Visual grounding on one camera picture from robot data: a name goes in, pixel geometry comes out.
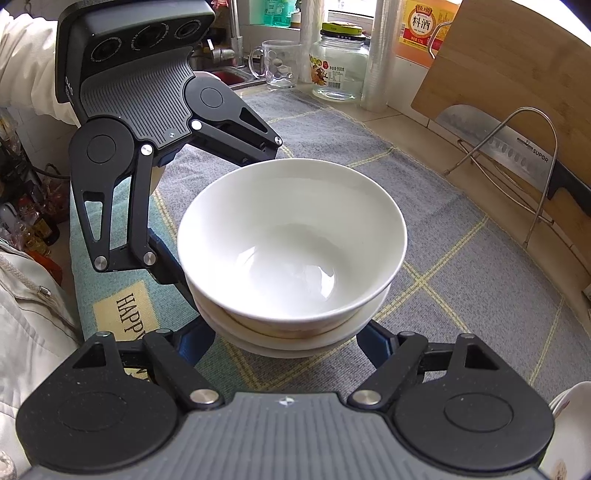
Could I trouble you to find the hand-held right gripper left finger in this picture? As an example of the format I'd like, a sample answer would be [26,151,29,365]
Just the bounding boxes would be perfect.
[69,318,225,409]

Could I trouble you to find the grey checked mat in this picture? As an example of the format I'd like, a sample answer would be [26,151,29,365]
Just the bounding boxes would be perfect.
[69,88,578,402]

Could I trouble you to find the glass jar green lid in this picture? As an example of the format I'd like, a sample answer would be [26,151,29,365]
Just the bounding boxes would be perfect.
[309,22,371,103]

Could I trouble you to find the stack of clear plastic cups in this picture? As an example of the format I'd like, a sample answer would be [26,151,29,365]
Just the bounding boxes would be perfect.
[362,0,400,113]
[300,0,324,90]

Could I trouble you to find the yellow cooking wine bottle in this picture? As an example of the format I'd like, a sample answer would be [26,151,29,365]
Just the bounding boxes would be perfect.
[397,0,462,58]

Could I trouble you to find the shelf of small bottles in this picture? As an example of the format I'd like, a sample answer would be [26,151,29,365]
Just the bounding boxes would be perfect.
[0,108,70,259]

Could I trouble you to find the steel faucet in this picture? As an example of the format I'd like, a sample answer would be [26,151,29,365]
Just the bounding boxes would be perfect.
[203,0,246,65]

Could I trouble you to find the person's left forearm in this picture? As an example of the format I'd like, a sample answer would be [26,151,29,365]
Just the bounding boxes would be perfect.
[0,9,81,127]

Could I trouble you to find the cleaver knife black handle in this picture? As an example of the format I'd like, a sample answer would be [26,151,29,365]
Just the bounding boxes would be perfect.
[436,105,591,210]

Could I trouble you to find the person's white jacket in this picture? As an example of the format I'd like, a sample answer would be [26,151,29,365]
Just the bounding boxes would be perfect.
[0,240,86,480]

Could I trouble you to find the wooden cutting board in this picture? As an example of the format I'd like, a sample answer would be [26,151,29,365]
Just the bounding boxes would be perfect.
[411,0,591,217]

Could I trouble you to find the metal wire rack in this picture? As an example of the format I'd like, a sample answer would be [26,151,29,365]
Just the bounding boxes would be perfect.
[445,107,559,248]

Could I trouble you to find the steel sink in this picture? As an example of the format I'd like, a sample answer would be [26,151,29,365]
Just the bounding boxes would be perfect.
[203,65,259,92]

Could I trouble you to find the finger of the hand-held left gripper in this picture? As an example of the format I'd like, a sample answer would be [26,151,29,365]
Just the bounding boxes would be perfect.
[69,147,200,311]
[188,102,283,168]

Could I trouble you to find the green bottle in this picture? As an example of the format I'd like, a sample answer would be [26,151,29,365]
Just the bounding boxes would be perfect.
[252,0,296,27]

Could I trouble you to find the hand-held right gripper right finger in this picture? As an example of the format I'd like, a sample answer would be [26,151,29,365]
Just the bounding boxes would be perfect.
[346,320,506,411]

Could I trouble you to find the clear glass mug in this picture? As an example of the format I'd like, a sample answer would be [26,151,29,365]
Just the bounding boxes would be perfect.
[248,40,296,90]

